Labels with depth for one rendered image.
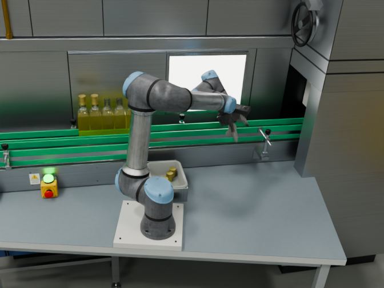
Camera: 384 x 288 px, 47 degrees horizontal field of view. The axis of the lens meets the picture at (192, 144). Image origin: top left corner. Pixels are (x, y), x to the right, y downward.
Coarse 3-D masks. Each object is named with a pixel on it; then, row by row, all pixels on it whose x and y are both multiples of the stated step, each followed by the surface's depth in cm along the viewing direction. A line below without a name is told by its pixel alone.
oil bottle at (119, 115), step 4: (116, 108) 214; (124, 108) 216; (116, 112) 213; (120, 112) 213; (124, 112) 214; (116, 116) 213; (120, 116) 214; (124, 116) 214; (116, 120) 214; (120, 120) 215; (124, 120) 215; (116, 124) 215; (120, 124) 216; (124, 124) 216; (116, 128) 217; (120, 128) 217; (124, 128) 217; (116, 132) 218; (120, 132) 218; (124, 132) 219
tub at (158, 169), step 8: (152, 168) 222; (160, 168) 223; (168, 168) 224; (176, 168) 224; (152, 176) 223; (160, 176) 223; (176, 176) 224; (184, 176) 212; (176, 184) 218; (184, 184) 209
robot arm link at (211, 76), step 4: (208, 72) 206; (212, 72) 204; (204, 76) 204; (208, 76) 203; (212, 76) 204; (216, 76) 205; (204, 80) 204; (208, 80) 204; (212, 80) 204; (216, 80) 205; (220, 80) 208; (212, 84) 203; (216, 84) 205; (220, 84) 206; (216, 88) 205; (220, 88) 206; (224, 88) 209; (220, 92) 206
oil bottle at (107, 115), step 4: (104, 112) 212; (108, 112) 212; (112, 112) 213; (104, 116) 212; (108, 116) 213; (112, 116) 213; (104, 120) 213; (108, 120) 214; (112, 120) 214; (104, 124) 214; (108, 124) 215; (112, 124) 215; (104, 128) 215; (108, 128) 216; (112, 128) 216; (104, 132) 217; (108, 132) 217; (112, 132) 217
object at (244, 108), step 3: (237, 105) 209; (240, 105) 209; (243, 105) 209; (237, 108) 207; (240, 108) 207; (243, 108) 206; (246, 108) 206; (249, 108) 207; (234, 111) 208; (237, 111) 208; (240, 111) 207; (243, 111) 206; (246, 111) 205; (249, 111) 207; (243, 114) 207; (246, 114) 206
